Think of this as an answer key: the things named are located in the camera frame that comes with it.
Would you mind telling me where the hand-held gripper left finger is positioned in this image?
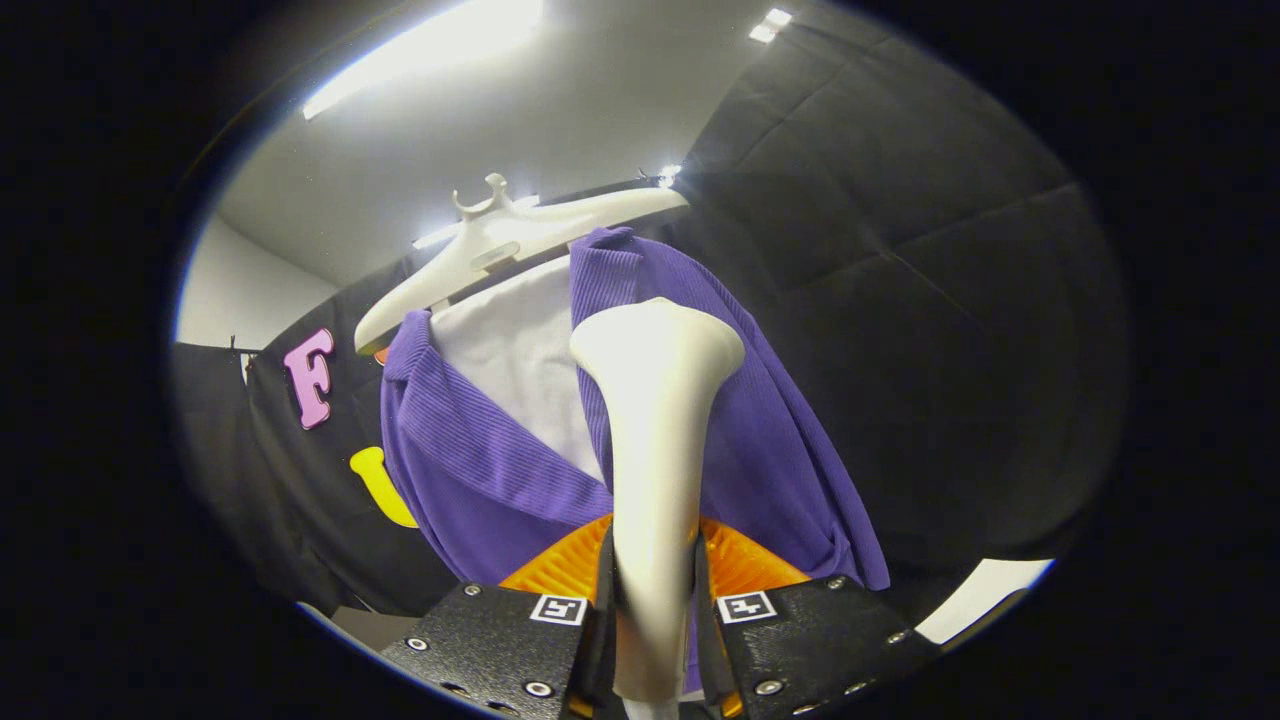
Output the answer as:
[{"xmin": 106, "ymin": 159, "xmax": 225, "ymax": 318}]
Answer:
[{"xmin": 385, "ymin": 512, "xmax": 616, "ymax": 720}]

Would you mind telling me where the grey cabinet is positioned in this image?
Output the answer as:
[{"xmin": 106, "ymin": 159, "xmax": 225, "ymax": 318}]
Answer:
[{"xmin": 328, "ymin": 603, "xmax": 426, "ymax": 653}]

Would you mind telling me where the purple jacket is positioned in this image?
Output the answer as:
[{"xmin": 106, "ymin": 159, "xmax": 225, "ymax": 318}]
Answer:
[{"xmin": 380, "ymin": 227, "xmax": 891, "ymax": 693}]

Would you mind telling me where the white clothes hanger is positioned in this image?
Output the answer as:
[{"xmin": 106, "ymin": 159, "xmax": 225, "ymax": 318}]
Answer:
[{"xmin": 354, "ymin": 173, "xmax": 691, "ymax": 356}]

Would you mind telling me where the black backdrop cloth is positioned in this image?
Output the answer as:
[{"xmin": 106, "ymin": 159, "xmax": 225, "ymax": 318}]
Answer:
[{"xmin": 170, "ymin": 0, "xmax": 1131, "ymax": 616}]

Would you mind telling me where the white garment steamer head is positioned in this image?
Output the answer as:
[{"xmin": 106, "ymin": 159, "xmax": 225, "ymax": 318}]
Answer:
[{"xmin": 570, "ymin": 298, "xmax": 746, "ymax": 701}]

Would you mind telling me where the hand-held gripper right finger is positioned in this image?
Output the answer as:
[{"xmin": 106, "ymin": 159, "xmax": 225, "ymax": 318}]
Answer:
[{"xmin": 695, "ymin": 515, "xmax": 941, "ymax": 719}]

